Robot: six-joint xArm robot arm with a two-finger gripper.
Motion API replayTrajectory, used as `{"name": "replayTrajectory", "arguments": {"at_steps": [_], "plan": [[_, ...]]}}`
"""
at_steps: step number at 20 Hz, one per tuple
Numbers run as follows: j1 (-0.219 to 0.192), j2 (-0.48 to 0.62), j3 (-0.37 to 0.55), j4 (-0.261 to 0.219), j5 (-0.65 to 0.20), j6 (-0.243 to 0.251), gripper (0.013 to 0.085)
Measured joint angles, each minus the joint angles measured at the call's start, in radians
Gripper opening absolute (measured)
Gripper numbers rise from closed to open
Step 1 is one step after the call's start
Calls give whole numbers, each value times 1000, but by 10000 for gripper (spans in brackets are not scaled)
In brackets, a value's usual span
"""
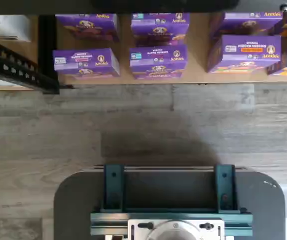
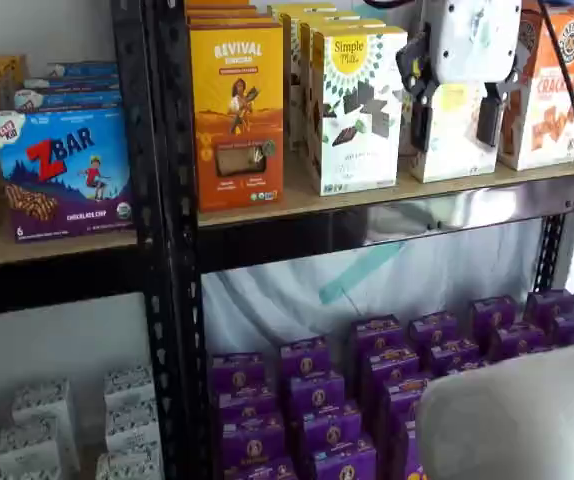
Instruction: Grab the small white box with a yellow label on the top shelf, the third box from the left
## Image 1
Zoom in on wooden shelf board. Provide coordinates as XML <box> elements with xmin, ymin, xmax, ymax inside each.
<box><xmin>0</xmin><ymin>14</ymin><xmax>40</xmax><ymax>91</ymax></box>
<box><xmin>55</xmin><ymin>13</ymin><xmax>287</xmax><ymax>85</ymax></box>

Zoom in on black metal shelf rack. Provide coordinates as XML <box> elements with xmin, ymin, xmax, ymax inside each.
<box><xmin>0</xmin><ymin>0</ymin><xmax>60</xmax><ymax>95</ymax></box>
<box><xmin>38</xmin><ymin>0</ymin><xmax>287</xmax><ymax>95</ymax></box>

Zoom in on purple Annie's box orange stripe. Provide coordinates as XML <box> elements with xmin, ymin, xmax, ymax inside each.
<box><xmin>206</xmin><ymin>34</ymin><xmax>282</xmax><ymax>74</ymax></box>
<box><xmin>209</xmin><ymin>11</ymin><xmax>284</xmax><ymax>38</ymax></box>

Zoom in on small white patterned box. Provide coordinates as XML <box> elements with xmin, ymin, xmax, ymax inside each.
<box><xmin>0</xmin><ymin>14</ymin><xmax>32</xmax><ymax>42</ymax></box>

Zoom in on silver mounting plate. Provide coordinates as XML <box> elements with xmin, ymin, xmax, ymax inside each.
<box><xmin>127</xmin><ymin>217</ymin><xmax>226</xmax><ymax>240</ymax></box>

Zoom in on teal aluminium frame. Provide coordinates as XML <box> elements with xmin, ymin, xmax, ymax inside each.
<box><xmin>90</xmin><ymin>163</ymin><xmax>254</xmax><ymax>237</ymax></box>

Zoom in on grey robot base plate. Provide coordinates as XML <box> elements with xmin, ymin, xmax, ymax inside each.
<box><xmin>53</xmin><ymin>166</ymin><xmax>286</xmax><ymax>240</ymax></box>

